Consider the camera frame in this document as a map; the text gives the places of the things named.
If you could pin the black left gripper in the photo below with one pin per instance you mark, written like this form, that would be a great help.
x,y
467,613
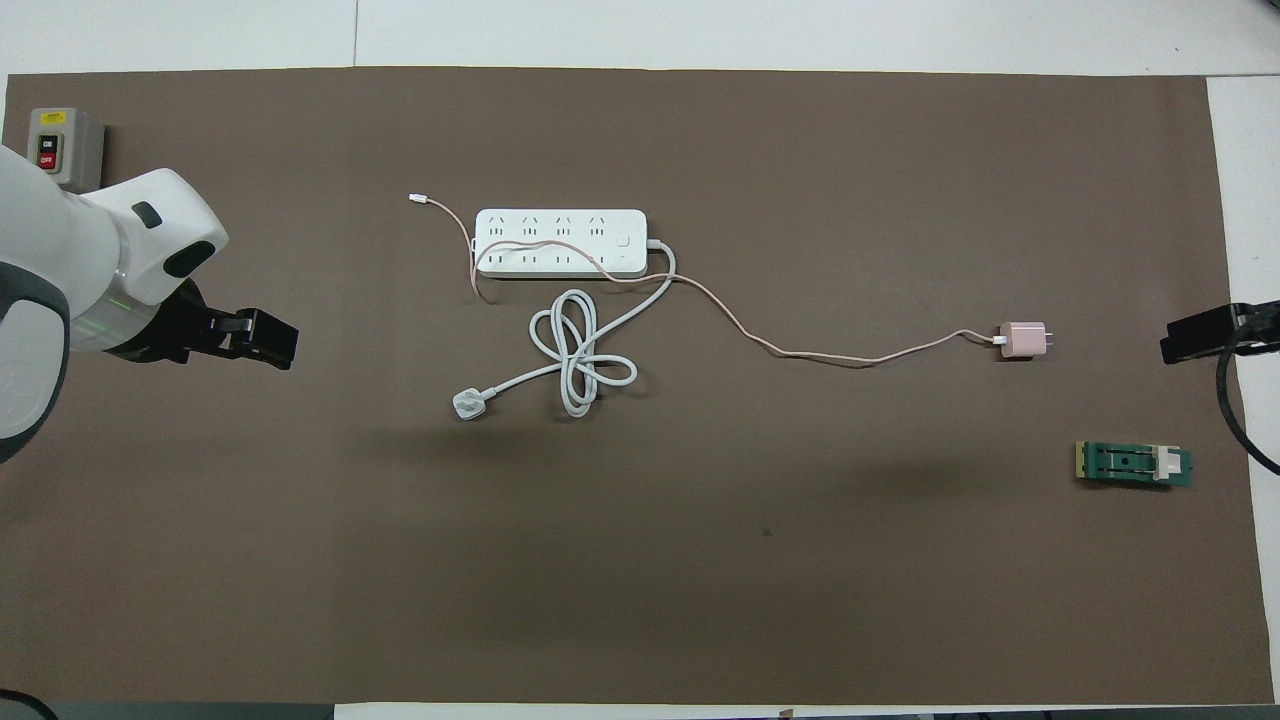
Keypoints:
x,y
175,330

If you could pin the grey on-off switch box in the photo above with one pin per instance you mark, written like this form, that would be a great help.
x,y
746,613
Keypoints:
x,y
62,147

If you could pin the green knife switch block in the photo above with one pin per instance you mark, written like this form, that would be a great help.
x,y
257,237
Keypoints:
x,y
1130,464

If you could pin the white power strip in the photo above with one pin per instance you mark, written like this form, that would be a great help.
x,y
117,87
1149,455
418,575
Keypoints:
x,y
560,243

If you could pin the brown table mat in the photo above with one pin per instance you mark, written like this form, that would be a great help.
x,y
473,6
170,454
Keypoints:
x,y
700,560

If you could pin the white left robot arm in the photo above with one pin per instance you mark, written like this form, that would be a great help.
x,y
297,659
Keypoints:
x,y
100,240

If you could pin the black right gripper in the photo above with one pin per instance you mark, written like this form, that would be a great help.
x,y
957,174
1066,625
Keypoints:
x,y
1258,322

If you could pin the pink charger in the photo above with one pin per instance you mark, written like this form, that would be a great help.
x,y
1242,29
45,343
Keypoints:
x,y
1022,340

